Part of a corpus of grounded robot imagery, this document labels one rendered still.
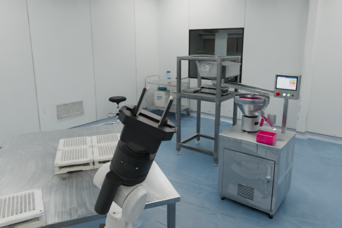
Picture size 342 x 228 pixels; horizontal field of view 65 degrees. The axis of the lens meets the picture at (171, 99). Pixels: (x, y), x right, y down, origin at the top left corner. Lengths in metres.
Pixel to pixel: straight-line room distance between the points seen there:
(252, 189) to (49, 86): 3.72
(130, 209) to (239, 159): 2.27
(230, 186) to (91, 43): 3.83
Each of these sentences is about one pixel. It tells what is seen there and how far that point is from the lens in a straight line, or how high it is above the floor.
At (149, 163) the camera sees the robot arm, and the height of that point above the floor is 1.44.
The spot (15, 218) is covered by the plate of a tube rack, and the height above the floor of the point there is 0.92.
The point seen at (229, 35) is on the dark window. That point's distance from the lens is 5.82.
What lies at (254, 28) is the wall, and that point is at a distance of 5.61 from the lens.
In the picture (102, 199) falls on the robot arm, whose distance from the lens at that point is 0.62.
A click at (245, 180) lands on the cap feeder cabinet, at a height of 0.34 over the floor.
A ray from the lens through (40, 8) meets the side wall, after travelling 5.11.
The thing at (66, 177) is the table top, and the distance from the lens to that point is 1.90.
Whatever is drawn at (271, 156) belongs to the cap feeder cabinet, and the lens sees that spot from 2.71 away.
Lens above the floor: 1.69
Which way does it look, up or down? 12 degrees down
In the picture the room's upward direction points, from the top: straight up
